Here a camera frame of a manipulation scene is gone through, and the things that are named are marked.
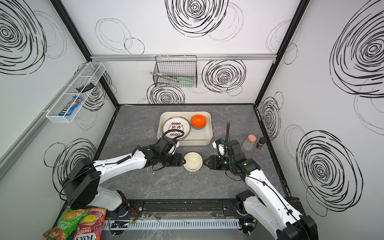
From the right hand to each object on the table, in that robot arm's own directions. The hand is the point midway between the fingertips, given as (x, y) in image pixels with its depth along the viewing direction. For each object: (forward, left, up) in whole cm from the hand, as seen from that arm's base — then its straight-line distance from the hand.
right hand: (205, 163), depth 76 cm
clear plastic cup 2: (+26, +37, -12) cm, 47 cm away
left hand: (+2, +11, -6) cm, 12 cm away
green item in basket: (+41, +12, +20) cm, 47 cm away
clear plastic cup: (+32, -11, -8) cm, 35 cm away
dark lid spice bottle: (+16, -35, -4) cm, 39 cm away
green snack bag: (-27, +61, -6) cm, 67 cm away
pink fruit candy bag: (-26, +52, -9) cm, 59 cm away
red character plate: (+34, +19, -10) cm, 40 cm away
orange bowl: (+34, +4, -9) cm, 36 cm away
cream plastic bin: (+24, +5, -13) cm, 28 cm away
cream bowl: (+6, +6, -12) cm, 14 cm away
